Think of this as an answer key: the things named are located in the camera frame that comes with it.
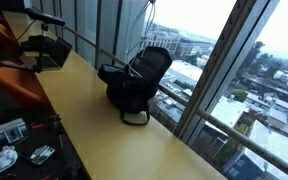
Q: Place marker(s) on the black backpack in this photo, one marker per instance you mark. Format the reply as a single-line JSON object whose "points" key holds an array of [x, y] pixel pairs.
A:
{"points": [[131, 87]]}

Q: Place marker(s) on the orange chair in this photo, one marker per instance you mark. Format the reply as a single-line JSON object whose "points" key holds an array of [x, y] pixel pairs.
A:
{"points": [[22, 85]]}

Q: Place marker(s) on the black camera on stand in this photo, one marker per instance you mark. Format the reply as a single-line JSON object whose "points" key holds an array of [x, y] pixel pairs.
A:
{"points": [[40, 36]]}

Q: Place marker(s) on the metal window handrail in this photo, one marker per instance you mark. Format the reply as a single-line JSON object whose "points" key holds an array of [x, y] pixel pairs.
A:
{"points": [[230, 41]]}

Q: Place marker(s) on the white charger with cable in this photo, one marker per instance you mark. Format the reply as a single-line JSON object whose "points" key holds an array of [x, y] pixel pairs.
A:
{"points": [[136, 41]]}

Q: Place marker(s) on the small green circuit board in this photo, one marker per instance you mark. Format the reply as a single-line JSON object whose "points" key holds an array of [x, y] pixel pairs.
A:
{"points": [[41, 154]]}

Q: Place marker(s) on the black laptop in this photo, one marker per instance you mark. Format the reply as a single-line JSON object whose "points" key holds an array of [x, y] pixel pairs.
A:
{"points": [[54, 60]]}

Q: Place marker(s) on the silver aluminium rail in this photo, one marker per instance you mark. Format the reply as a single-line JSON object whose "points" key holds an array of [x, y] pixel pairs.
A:
{"points": [[12, 131]]}

